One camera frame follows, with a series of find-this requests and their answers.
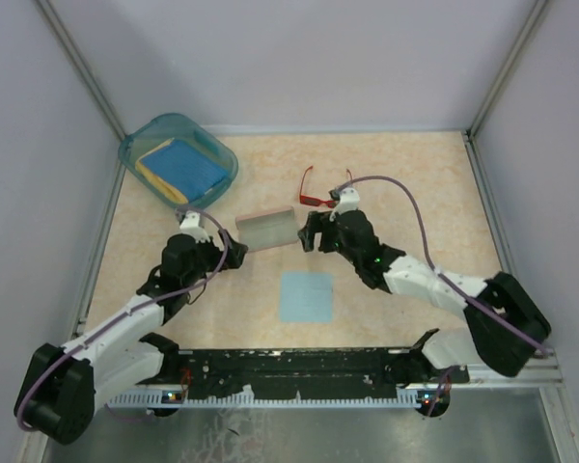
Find red sunglasses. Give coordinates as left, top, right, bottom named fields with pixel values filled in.
left=298, top=165, right=354, bottom=210

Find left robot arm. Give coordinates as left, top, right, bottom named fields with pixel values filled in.
left=14, top=230, right=248, bottom=445

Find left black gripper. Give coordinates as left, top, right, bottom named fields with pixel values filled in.
left=182, top=229, right=247, bottom=288

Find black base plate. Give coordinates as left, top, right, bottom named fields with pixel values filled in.
left=138, top=342, right=444, bottom=400

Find teal plastic bin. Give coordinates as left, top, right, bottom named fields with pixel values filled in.
left=118, top=113, right=239, bottom=209

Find light blue cleaning cloth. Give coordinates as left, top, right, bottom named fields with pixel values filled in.
left=279, top=272, right=333, bottom=323

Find yellow towel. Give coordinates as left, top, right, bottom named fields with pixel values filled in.
left=135, top=138, right=189, bottom=204

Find pink glasses case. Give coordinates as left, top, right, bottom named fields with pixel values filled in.
left=235, top=205, right=298, bottom=253

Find white slotted cable duct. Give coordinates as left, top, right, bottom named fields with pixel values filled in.
left=100, top=385, right=445, bottom=409

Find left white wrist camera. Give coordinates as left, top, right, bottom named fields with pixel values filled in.
left=175, top=204, right=212, bottom=244

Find blue towel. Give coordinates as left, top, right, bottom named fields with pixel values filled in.
left=135, top=139, right=229, bottom=204

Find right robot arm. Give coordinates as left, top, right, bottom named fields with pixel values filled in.
left=298, top=210, right=551, bottom=382

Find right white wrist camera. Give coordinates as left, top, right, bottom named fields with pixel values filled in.
left=329, top=186, right=360, bottom=222

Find aluminium front rail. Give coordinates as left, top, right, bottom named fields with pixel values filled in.
left=39, top=347, right=565, bottom=387

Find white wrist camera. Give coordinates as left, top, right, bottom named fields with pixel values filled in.
left=175, top=204, right=212, bottom=244
left=329, top=186, right=360, bottom=222

